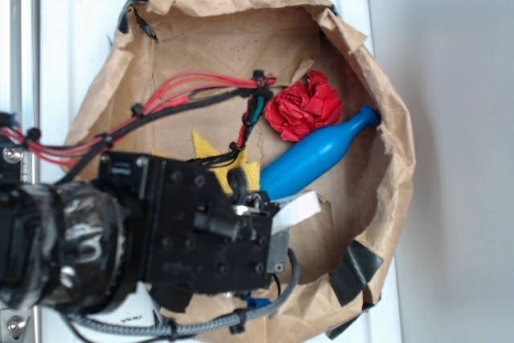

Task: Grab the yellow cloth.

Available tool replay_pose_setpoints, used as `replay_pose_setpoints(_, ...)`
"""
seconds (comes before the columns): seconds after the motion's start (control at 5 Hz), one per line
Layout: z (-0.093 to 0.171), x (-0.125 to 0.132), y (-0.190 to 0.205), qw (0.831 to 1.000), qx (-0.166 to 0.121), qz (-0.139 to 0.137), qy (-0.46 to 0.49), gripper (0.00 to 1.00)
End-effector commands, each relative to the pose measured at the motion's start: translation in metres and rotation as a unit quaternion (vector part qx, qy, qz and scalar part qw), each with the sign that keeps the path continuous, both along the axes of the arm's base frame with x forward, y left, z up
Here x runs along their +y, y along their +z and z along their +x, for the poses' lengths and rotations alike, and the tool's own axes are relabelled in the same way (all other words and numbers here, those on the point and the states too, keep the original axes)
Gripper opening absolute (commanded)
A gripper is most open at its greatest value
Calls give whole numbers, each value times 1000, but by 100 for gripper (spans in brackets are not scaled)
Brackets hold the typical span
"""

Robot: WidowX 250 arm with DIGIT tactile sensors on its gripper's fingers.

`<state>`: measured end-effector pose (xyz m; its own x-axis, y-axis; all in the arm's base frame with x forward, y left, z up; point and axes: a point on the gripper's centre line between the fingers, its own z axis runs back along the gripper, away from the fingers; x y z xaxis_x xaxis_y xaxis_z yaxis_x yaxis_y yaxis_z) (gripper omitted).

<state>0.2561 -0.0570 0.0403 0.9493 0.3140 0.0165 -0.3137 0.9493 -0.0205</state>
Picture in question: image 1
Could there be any white plastic tray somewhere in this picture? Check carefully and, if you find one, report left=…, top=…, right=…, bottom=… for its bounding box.
left=40, top=0, right=401, bottom=342

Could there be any grey braided cable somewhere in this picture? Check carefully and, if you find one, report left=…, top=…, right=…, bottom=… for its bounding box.
left=67, top=248, right=301, bottom=340

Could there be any brown paper bag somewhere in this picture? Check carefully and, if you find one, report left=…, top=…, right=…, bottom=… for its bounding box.
left=66, top=0, right=416, bottom=342

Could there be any metal frame rail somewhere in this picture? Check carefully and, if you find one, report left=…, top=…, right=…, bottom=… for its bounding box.
left=1, top=0, right=40, bottom=342

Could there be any blue plastic bottle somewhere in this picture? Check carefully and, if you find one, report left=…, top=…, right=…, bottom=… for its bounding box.
left=260, top=105, right=380, bottom=200

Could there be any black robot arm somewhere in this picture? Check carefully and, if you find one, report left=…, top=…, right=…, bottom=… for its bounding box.
left=1, top=152, right=289, bottom=314

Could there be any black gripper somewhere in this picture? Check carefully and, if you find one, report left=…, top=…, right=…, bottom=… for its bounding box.
left=98, top=152, right=321, bottom=294

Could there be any yellow cloth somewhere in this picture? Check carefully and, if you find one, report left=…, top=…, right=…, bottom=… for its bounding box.
left=151, top=131, right=261, bottom=194

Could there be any red crumpled paper ball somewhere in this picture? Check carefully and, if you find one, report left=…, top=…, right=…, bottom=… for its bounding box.
left=264, top=71, right=343, bottom=142

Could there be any red wire bundle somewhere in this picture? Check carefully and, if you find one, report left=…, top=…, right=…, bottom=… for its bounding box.
left=0, top=70, right=278, bottom=167

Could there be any black braided cable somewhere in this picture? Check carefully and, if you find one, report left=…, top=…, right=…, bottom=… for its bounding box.
left=55, top=88, right=258, bottom=186

